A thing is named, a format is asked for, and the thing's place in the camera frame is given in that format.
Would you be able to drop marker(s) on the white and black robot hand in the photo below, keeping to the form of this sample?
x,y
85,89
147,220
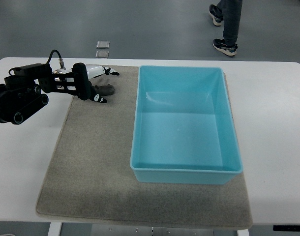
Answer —
x,y
82,75

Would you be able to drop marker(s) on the brown toy hippo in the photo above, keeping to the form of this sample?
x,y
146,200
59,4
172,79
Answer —
x,y
105,90

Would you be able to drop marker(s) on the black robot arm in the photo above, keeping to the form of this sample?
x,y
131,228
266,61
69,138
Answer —
x,y
24,91

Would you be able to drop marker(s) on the blue plastic box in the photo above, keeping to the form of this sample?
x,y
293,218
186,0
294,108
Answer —
x,y
184,130

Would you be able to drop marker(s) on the grey felt mat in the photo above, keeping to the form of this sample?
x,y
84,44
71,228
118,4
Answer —
x,y
89,177

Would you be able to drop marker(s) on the dark sneaker far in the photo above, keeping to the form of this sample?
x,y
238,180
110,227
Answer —
x,y
216,19

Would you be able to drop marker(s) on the dark sneaker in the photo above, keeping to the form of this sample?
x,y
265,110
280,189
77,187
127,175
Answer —
x,y
216,19
221,46

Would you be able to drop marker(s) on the dark sneaker near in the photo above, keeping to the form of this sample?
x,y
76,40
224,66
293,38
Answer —
x,y
221,46

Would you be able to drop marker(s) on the person's legs in jeans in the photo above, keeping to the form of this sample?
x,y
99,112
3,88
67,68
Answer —
x,y
229,11

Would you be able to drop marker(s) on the black table control panel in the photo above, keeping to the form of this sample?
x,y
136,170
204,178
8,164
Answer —
x,y
286,228

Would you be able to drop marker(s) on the white table leg frame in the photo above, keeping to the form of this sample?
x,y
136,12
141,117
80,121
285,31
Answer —
x,y
55,229

